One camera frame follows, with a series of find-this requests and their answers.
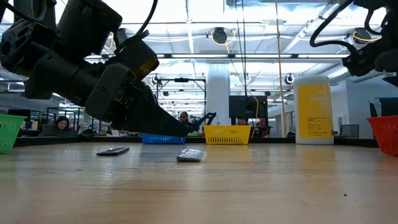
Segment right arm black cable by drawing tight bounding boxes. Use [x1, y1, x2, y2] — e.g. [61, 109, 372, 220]
[309, 0, 360, 54]

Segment blue plastic basket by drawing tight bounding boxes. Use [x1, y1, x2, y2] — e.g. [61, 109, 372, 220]
[141, 133, 187, 146]

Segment white canister yellow label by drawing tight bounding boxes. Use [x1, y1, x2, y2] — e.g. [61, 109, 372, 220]
[292, 75, 335, 146]

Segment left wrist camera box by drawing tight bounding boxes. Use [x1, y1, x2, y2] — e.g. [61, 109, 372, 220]
[114, 30, 160, 82]

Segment red plastic basket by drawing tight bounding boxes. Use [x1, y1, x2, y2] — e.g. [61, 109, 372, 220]
[366, 114, 398, 157]

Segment black monitor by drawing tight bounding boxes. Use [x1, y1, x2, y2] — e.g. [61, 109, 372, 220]
[228, 95, 269, 119]

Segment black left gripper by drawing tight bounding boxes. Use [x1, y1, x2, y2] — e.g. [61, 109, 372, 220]
[84, 62, 191, 138]

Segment black comb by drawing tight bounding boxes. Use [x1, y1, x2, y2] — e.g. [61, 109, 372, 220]
[96, 146, 131, 157]

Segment black background gantry frame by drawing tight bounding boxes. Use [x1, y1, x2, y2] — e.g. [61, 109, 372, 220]
[154, 77, 207, 125]

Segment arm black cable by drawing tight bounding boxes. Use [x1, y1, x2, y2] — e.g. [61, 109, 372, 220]
[309, 0, 360, 54]
[113, 0, 159, 50]

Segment black table frame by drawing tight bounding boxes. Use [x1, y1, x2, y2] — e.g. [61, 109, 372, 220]
[12, 135, 379, 149]

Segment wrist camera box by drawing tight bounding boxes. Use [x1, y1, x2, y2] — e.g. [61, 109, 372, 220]
[341, 45, 376, 78]
[114, 30, 160, 82]

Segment yellow plastic basket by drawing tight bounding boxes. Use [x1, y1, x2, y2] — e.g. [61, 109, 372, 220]
[203, 124, 252, 146]

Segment green plastic basket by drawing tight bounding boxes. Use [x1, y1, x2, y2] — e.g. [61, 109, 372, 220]
[0, 113, 28, 155]

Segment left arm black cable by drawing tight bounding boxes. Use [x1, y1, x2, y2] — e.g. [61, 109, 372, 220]
[113, 0, 159, 50]

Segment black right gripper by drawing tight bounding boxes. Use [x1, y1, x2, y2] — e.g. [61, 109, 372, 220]
[373, 46, 398, 89]

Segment silver foil sachet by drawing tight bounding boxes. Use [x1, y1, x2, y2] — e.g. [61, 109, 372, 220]
[176, 148, 207, 163]

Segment white building pillar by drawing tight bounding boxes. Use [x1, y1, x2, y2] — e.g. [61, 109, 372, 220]
[206, 63, 231, 126]

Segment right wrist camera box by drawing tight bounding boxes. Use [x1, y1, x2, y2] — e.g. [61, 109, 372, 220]
[341, 45, 376, 78]

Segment hanging black cables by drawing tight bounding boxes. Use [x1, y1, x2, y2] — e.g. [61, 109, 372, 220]
[234, 0, 249, 97]

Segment dark background monitor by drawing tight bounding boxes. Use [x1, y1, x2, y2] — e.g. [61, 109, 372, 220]
[369, 97, 398, 118]

